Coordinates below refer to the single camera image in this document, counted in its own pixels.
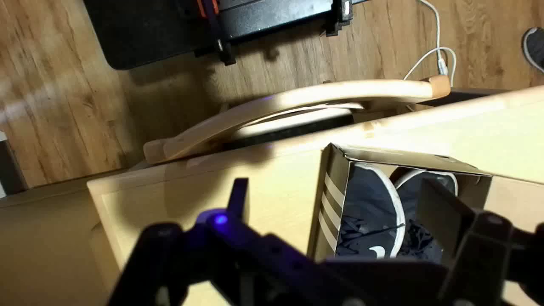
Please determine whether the dark shoe with white sole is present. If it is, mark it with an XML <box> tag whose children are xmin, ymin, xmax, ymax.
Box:
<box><xmin>519</xmin><ymin>26</ymin><xmax>544</xmax><ymax>75</ymax></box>

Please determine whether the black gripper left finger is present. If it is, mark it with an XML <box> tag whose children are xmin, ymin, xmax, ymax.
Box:
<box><xmin>106</xmin><ymin>177</ymin><xmax>341</xmax><ymax>306</ymax></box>

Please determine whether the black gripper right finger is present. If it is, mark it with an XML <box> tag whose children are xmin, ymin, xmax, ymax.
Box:
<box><xmin>414</xmin><ymin>177</ymin><xmax>544</xmax><ymax>306</ymax></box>

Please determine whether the navy sneaker with white sole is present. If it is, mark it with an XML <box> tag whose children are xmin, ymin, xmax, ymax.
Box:
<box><xmin>392</xmin><ymin>168</ymin><xmax>458</xmax><ymax>265</ymax></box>

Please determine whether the light wooden chair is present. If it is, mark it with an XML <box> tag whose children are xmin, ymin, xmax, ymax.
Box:
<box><xmin>140</xmin><ymin>75</ymin><xmax>451</xmax><ymax>167</ymax></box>

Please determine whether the white cable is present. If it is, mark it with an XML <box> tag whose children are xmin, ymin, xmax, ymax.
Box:
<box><xmin>402</xmin><ymin>0</ymin><xmax>458</xmax><ymax>82</ymax></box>

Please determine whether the navy sneaker with white swoosh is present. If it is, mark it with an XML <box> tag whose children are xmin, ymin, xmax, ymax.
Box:
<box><xmin>336</xmin><ymin>163</ymin><xmax>407</xmax><ymax>260</ymax></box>

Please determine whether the black striped shoe box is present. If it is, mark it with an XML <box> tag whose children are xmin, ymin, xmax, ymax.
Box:
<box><xmin>305</xmin><ymin>143</ymin><xmax>544</xmax><ymax>269</ymax></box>

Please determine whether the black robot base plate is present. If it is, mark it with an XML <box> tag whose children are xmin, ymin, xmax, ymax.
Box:
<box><xmin>83</xmin><ymin>0</ymin><xmax>363</xmax><ymax>72</ymax></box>

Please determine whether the orange black clamp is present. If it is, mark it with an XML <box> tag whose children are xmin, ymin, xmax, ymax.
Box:
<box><xmin>191</xmin><ymin>0</ymin><xmax>239</xmax><ymax>66</ymax></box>

